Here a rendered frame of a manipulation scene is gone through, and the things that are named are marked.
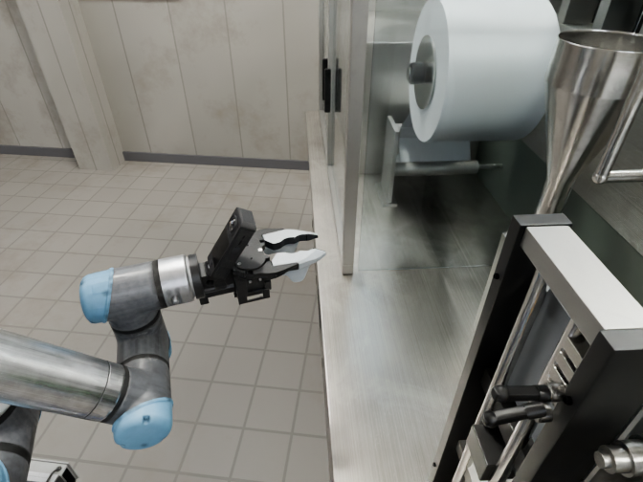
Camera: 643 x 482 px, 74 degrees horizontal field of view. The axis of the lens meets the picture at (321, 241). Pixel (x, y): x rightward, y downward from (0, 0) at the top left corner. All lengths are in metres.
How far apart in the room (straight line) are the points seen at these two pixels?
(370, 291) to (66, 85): 3.13
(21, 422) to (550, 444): 0.77
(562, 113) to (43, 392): 0.77
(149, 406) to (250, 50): 2.95
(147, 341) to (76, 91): 3.21
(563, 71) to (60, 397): 0.78
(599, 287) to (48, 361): 0.57
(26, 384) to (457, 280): 0.95
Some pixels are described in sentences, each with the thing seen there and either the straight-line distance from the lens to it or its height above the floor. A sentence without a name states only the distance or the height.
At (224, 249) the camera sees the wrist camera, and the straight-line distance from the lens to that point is 0.64.
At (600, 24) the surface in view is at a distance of 1.06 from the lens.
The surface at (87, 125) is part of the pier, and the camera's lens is 3.88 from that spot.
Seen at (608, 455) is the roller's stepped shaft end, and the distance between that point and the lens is 0.42.
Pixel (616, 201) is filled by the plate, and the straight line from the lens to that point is 1.09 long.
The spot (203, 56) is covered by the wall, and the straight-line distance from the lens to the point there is 3.49.
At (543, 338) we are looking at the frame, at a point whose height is 1.33.
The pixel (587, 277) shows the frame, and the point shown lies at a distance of 0.39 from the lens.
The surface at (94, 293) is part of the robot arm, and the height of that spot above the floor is 1.24.
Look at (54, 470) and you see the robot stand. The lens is 1.18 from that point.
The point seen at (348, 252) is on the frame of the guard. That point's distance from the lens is 1.10.
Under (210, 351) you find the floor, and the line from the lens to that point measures 2.19.
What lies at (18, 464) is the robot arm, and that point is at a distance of 0.87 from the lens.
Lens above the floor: 1.66
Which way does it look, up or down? 37 degrees down
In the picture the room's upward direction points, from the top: straight up
